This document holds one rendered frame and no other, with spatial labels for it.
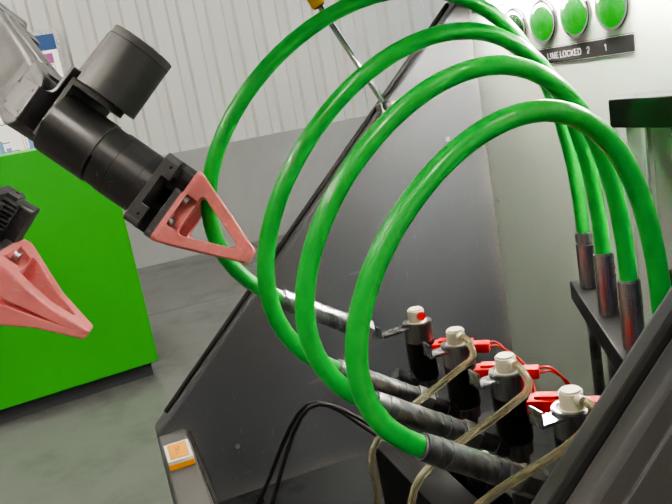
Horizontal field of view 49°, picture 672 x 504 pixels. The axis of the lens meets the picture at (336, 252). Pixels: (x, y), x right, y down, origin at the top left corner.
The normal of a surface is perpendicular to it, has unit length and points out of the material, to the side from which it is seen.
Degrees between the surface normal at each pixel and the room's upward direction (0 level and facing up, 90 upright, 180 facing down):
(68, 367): 90
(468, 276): 90
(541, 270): 90
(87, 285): 90
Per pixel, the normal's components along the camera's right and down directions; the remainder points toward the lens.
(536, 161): -0.93, 0.23
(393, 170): 0.33, 0.15
